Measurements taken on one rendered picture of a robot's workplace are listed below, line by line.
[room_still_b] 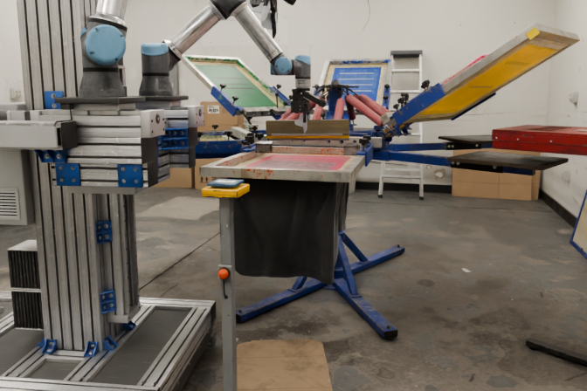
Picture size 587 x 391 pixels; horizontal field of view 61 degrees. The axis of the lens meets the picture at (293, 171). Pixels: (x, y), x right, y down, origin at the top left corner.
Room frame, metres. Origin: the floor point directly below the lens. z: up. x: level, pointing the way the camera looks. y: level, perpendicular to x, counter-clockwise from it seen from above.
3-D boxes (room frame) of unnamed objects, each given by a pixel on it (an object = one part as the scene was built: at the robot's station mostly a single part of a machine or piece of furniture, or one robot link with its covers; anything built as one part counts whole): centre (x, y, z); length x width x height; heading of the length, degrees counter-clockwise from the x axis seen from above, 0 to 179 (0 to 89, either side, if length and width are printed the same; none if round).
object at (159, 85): (2.26, 0.61, 1.31); 0.15 x 0.15 x 0.10
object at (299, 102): (2.44, -0.04, 1.23); 0.09 x 0.08 x 0.12; 76
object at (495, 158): (2.80, -0.75, 0.91); 1.34 x 0.40 x 0.08; 46
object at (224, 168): (2.24, -0.02, 0.97); 0.79 x 0.58 x 0.04; 166
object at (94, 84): (1.77, 0.67, 1.31); 0.15 x 0.15 x 0.10
